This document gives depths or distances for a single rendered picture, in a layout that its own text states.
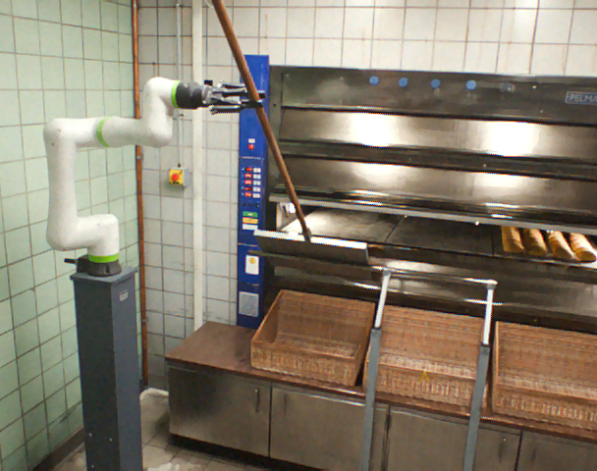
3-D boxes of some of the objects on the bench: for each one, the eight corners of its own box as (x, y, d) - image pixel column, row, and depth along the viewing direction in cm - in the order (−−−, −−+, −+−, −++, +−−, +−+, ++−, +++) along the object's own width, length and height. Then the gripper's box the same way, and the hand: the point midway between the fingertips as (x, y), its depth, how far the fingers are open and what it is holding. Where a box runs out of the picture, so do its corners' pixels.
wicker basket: (376, 348, 326) (380, 302, 318) (478, 364, 311) (485, 317, 304) (360, 390, 280) (364, 338, 273) (480, 410, 266) (487, 356, 259)
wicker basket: (279, 332, 342) (280, 287, 335) (372, 347, 327) (376, 302, 320) (248, 368, 297) (248, 318, 290) (355, 388, 282) (359, 337, 275)
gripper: (207, 84, 198) (272, 88, 192) (193, 122, 192) (260, 127, 186) (200, 70, 192) (267, 73, 186) (186, 107, 185) (254, 111, 179)
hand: (253, 99), depth 187 cm, fingers closed on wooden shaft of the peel, 3 cm apart
